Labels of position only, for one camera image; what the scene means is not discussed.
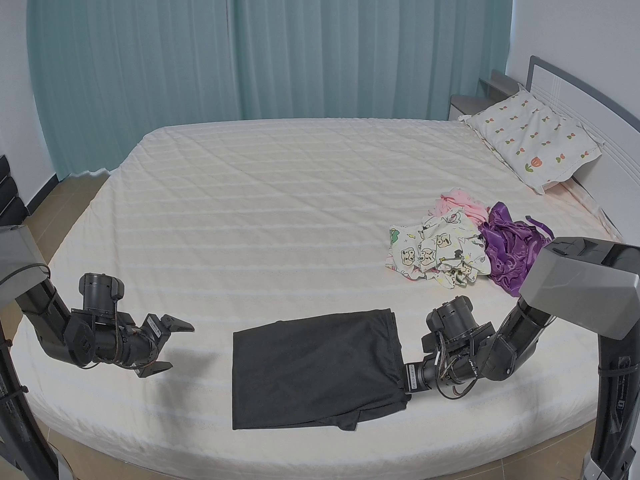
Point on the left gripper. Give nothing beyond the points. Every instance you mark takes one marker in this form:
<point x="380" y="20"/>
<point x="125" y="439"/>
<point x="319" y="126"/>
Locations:
<point x="152" y="340"/>

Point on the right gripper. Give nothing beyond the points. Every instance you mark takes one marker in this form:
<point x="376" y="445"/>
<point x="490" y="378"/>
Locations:
<point x="420" y="377"/>

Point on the black T-shirt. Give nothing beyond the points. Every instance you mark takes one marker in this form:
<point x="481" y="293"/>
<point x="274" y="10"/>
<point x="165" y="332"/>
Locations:
<point x="315" y="368"/>

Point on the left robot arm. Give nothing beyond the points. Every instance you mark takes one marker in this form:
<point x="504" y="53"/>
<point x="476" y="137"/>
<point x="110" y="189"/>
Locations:
<point x="55" y="323"/>

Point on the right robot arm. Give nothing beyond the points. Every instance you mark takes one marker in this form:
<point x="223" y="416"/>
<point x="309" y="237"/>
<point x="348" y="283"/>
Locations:
<point x="580" y="288"/>

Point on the white printed pyjama garment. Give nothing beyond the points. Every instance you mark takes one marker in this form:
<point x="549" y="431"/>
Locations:
<point x="440" y="250"/>

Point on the purple satin garment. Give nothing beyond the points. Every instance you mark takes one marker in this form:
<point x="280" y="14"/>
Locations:
<point x="510" y="253"/>

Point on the pink garment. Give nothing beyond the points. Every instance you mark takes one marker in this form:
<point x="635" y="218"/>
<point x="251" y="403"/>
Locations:
<point x="462" y="203"/>

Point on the bed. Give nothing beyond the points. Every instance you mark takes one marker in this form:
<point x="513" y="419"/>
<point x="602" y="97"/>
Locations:
<point x="275" y="193"/>

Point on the black chest of drawers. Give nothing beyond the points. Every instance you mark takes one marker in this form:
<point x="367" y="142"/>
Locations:
<point x="10" y="193"/>

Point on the white flower printed pillow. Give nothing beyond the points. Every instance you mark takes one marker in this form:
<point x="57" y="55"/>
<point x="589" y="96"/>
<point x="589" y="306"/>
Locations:
<point x="535" y="138"/>

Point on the grey bedside table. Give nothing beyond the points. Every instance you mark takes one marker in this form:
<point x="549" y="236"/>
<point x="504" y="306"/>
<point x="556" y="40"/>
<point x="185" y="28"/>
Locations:
<point x="467" y="105"/>

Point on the blue-green curtain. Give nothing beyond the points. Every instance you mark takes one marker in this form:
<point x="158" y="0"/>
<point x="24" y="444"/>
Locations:
<point x="135" y="68"/>
<point x="375" y="43"/>

